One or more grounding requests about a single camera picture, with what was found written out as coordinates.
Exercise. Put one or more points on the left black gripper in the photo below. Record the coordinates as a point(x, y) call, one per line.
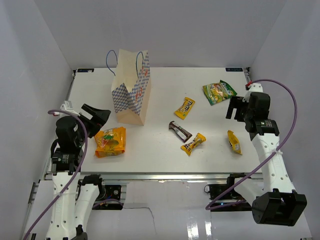
point(99, 117)

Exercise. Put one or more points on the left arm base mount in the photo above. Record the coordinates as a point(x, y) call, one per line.
point(110, 192)

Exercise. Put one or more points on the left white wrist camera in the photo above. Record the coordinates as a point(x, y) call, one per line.
point(67, 107)

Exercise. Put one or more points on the orange candy bag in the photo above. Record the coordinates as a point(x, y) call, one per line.
point(110, 142)

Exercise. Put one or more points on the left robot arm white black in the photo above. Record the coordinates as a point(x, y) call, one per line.
point(73, 197)

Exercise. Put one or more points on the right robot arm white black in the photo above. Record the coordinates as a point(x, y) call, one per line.
point(277, 202)

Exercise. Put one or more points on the brown chocolate bar wrapper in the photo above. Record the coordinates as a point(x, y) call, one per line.
point(180, 132)

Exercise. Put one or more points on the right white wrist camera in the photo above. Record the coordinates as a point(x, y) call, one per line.
point(253, 87)

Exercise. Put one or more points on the aluminium front rail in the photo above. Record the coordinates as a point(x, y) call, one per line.
point(188, 177)

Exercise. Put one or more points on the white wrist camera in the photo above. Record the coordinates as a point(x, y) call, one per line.
point(67, 107)
point(253, 87)

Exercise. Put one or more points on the yellow m&m pack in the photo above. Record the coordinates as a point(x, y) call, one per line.
point(183, 111)
point(234, 142)
point(189, 147)

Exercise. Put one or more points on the green yellow candy bag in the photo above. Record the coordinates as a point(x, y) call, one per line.
point(218, 92)

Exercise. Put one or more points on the blue checkered paper bag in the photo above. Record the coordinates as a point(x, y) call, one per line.
point(131, 87)

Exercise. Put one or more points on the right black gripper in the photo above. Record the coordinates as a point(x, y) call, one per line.
point(236, 102)

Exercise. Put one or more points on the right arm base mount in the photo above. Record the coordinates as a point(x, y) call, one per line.
point(214, 190)

